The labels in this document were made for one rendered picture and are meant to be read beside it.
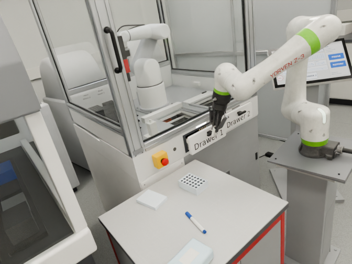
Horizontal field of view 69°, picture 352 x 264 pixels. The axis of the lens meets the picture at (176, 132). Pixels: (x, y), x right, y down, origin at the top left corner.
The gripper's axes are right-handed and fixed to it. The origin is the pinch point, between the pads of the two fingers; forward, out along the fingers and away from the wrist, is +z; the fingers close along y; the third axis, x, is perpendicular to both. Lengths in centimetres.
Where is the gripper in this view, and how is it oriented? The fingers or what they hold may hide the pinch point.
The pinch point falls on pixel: (214, 131)
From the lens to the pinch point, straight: 144.1
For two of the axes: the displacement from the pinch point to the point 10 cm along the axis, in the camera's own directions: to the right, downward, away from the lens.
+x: 7.7, -3.8, 5.2
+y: 6.4, 5.2, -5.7
